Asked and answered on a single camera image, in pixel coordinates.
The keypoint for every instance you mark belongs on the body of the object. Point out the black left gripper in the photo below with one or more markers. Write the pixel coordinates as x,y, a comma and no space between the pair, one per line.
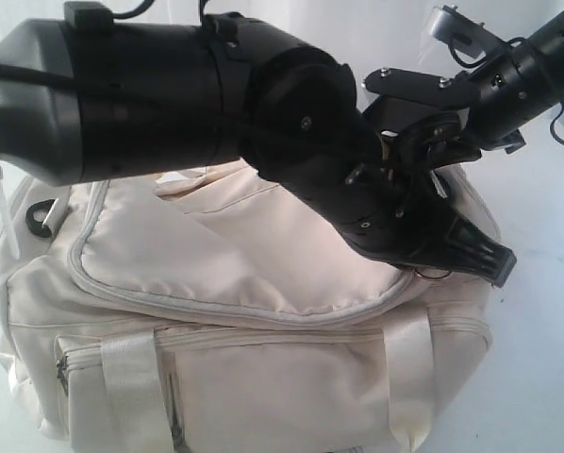
387,209

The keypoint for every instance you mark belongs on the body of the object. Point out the gold ring zipper pull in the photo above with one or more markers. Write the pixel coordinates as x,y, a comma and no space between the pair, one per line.
431,274

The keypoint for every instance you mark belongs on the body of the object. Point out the cream fabric duffel bag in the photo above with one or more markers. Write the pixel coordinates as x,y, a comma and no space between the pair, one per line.
218,313

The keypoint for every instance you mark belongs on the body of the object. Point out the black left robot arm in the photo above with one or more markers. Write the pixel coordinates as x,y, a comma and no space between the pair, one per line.
89,98

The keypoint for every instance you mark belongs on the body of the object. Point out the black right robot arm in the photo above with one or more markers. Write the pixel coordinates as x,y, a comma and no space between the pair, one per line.
523,81

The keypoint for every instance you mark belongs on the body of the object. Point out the white backdrop curtain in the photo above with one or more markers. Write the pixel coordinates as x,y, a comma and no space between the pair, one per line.
364,34

